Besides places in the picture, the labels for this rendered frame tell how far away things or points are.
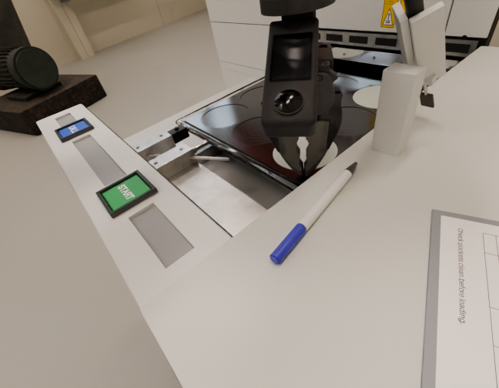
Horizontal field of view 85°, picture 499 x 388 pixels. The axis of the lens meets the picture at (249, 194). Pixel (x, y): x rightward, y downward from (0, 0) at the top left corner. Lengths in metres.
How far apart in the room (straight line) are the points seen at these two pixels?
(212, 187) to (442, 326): 0.34
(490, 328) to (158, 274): 0.23
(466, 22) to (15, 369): 1.84
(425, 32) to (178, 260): 0.27
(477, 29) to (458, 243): 0.45
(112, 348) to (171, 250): 1.20
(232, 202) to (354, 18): 0.49
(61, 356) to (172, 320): 1.37
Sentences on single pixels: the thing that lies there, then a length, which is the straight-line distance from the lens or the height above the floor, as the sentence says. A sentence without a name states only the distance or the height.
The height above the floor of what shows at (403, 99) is 1.03.
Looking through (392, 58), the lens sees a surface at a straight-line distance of 0.69.
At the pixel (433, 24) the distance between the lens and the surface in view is 0.28.
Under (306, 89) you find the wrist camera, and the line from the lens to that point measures 0.25.
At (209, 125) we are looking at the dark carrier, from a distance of 0.57.
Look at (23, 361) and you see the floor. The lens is 1.70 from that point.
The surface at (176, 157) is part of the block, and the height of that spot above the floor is 0.91.
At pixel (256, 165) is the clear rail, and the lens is 0.42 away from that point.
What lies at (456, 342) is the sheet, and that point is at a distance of 0.21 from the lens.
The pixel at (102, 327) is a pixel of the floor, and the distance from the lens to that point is 1.53.
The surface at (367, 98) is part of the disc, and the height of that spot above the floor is 0.90.
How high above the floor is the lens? 1.15
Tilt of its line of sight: 42 degrees down
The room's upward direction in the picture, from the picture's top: 13 degrees counter-clockwise
